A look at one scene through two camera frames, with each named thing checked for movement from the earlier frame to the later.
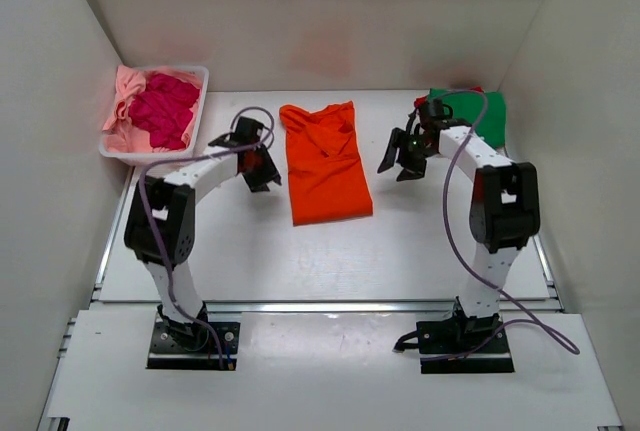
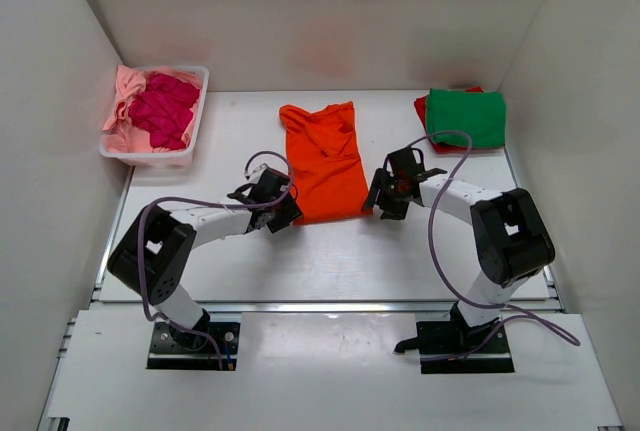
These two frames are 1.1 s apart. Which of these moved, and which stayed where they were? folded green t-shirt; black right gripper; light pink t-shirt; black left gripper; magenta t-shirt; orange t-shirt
Moved: black left gripper; black right gripper
Stayed: magenta t-shirt; orange t-shirt; folded green t-shirt; light pink t-shirt
